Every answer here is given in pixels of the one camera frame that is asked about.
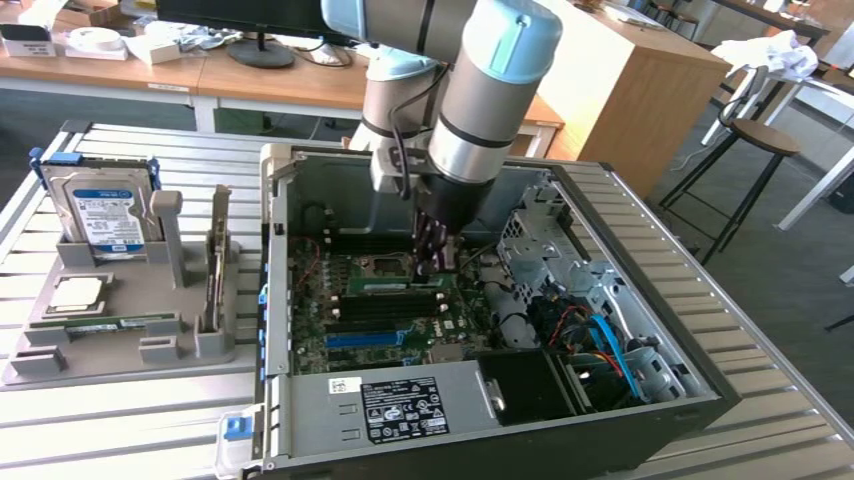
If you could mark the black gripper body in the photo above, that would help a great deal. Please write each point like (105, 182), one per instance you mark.
(456, 200)

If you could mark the green RAM stick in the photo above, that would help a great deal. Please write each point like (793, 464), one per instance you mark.
(380, 286)
(100, 324)

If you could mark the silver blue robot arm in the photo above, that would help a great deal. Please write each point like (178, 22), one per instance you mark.
(480, 100)

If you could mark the black RAM slot bank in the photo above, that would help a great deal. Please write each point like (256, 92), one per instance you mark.
(393, 306)

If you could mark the CPU socket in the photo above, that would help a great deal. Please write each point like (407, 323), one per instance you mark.
(378, 265)

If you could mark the metal disk bay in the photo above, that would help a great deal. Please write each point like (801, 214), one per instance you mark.
(553, 260)

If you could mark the blue expansion slot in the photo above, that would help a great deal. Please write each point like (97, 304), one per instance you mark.
(360, 340)

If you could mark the green motherboard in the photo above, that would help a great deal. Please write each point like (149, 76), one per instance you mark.
(313, 320)

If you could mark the graphics card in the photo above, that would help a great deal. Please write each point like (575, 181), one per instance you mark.
(216, 260)

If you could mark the grey power supply unit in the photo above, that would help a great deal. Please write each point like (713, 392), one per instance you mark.
(400, 415)

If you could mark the open black PC case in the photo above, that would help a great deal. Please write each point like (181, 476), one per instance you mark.
(667, 280)

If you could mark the wooden cabinet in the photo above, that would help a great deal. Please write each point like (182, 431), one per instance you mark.
(640, 100)

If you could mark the wooden desk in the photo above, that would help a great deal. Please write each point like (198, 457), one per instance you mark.
(280, 85)

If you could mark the grey parts rack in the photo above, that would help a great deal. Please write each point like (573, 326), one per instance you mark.
(153, 295)

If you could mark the black computer monitor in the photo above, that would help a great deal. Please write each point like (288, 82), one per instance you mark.
(260, 30)

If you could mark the blue case latch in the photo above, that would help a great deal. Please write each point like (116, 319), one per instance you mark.
(233, 429)

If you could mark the black stool wooden seat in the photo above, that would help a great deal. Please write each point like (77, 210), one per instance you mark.
(767, 137)

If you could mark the hard disk in blue caddy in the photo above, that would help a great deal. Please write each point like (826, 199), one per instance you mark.
(106, 210)

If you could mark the silver CPU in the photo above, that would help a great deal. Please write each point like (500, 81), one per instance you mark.
(76, 292)

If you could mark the small white open box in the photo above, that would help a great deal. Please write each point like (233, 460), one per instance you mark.
(156, 47)

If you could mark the crumpled white cloth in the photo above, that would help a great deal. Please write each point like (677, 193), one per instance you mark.
(773, 52)

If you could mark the white round device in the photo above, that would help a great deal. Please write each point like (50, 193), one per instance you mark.
(96, 44)

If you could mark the white cardboard box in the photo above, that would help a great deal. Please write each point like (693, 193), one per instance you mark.
(26, 42)

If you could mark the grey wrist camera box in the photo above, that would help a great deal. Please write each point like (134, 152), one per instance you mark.
(389, 167)

